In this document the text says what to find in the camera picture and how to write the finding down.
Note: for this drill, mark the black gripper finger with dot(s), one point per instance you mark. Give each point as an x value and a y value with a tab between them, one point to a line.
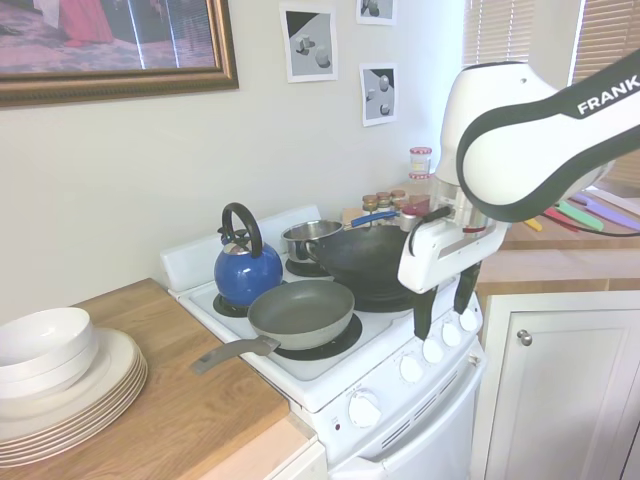
425	315
466	292

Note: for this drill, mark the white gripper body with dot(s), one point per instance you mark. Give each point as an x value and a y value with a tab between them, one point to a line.
440	255

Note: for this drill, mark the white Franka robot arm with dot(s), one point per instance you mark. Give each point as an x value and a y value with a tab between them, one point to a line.
500	150

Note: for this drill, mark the white stove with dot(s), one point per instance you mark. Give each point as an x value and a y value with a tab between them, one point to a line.
380	400

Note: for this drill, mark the spice jar with silver lid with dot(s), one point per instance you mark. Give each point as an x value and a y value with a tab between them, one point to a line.
409	219

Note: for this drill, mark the spice jar with cork lid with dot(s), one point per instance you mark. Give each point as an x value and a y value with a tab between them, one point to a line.
370	203
398	197
384	200

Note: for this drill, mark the silver cabinet knob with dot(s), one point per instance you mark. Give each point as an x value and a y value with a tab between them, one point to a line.
524	337

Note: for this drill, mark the black wok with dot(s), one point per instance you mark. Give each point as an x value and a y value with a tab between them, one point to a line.
360	255

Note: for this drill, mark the yellow knife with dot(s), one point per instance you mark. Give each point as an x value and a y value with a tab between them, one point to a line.
532	223

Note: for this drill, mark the glass jar with red lid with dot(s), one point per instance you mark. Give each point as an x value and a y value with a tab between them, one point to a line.
421	161

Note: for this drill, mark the large white oven knob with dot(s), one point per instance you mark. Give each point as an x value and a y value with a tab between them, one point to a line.
364	408

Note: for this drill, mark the red knife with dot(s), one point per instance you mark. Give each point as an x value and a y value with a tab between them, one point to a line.
555	216

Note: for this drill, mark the grey frying pan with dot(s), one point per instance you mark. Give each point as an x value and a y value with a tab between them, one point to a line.
300	315

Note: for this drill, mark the green knife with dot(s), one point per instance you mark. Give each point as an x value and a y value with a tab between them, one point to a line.
580	215

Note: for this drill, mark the white cabinet door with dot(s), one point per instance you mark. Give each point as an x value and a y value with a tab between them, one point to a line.
565	390

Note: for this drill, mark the small grey shapes paper print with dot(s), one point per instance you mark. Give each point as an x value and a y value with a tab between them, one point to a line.
380	95

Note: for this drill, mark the narrow wooden window blind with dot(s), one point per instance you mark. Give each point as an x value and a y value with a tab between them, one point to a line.
495	30

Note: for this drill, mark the large grey shapes paper print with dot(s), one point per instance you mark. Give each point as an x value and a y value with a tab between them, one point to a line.
310	45

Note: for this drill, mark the cropped grey shapes paper print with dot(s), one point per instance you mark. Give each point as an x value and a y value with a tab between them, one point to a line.
377	10

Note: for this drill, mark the cream plate with tan rim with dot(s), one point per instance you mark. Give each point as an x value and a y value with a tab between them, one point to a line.
107	430
120	357
107	422
107	415
107	407
107	437

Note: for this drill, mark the white bowl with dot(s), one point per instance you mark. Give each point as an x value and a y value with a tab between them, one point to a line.
45	335
55	375

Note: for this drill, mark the gold framed painting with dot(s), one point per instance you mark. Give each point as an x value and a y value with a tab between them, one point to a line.
100	35

